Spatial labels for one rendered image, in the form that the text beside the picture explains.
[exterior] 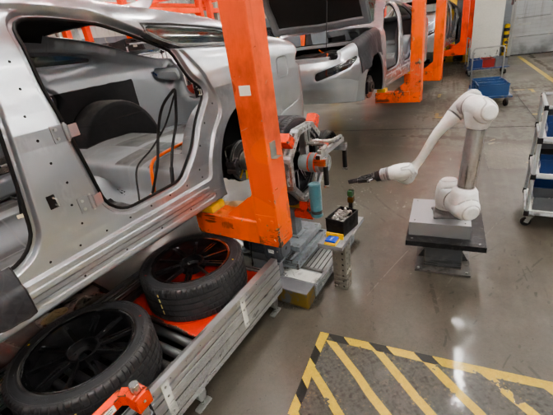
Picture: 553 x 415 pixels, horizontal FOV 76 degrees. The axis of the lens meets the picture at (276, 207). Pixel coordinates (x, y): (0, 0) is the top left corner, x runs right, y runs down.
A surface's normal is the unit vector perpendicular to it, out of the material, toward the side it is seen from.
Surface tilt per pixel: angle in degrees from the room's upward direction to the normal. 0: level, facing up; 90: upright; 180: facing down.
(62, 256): 92
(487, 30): 90
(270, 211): 90
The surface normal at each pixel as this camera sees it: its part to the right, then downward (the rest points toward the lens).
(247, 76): -0.51, 0.44
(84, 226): 0.86, 0.14
